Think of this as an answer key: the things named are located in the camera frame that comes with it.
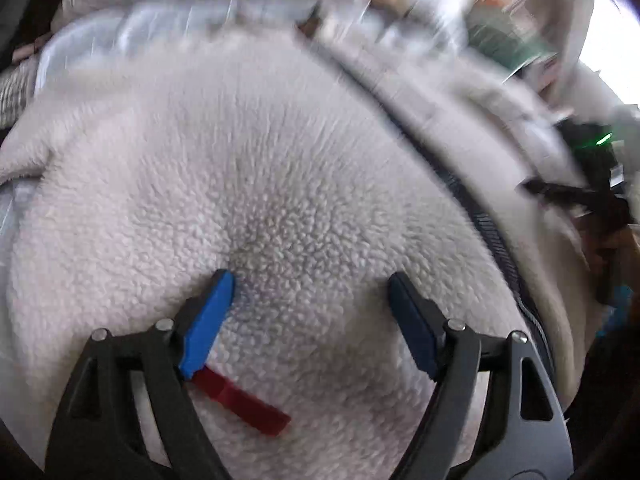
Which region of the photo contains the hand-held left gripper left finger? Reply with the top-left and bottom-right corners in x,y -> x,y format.
45,269 -> 237,480

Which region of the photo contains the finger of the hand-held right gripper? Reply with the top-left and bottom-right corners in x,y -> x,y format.
521,178 -> 608,213

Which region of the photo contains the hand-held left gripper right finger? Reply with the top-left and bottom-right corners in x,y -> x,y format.
387,272 -> 574,480

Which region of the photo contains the white fleece jacket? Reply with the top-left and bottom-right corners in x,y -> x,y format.
0,0 -> 601,480

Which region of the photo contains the person's right hand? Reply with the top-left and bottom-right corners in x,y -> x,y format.
585,224 -> 640,306

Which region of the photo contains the red plastic tab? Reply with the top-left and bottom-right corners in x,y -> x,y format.
192,366 -> 292,437

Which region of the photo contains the bright window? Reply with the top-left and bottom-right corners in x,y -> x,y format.
575,0 -> 640,111

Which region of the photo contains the green patterned pillow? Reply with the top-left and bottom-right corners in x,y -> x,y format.
465,10 -> 558,72

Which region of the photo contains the striped grey cloth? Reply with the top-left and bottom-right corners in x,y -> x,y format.
0,67 -> 42,128

